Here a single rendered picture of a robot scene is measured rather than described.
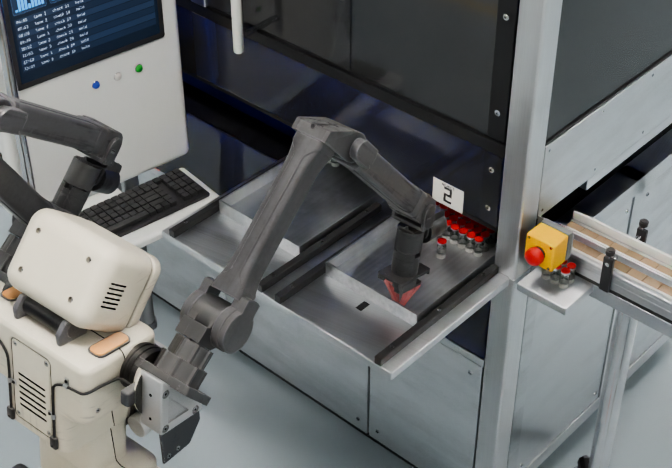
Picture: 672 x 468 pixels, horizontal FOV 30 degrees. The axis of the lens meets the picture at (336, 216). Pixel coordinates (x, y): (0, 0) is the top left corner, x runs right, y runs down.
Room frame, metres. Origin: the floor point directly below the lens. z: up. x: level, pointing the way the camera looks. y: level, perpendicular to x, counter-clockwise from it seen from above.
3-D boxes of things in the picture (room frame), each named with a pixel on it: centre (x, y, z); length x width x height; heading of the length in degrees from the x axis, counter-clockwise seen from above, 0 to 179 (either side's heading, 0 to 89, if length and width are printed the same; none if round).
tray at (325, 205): (2.40, 0.06, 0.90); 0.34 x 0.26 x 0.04; 138
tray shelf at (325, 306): (2.23, -0.01, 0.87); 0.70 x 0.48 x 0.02; 48
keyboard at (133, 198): (2.45, 0.51, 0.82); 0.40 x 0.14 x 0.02; 130
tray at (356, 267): (2.17, -0.19, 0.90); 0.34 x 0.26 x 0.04; 138
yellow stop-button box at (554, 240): (2.09, -0.45, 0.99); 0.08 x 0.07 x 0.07; 138
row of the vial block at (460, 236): (2.25, -0.26, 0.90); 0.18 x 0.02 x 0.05; 48
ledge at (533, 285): (2.11, -0.49, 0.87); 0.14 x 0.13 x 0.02; 138
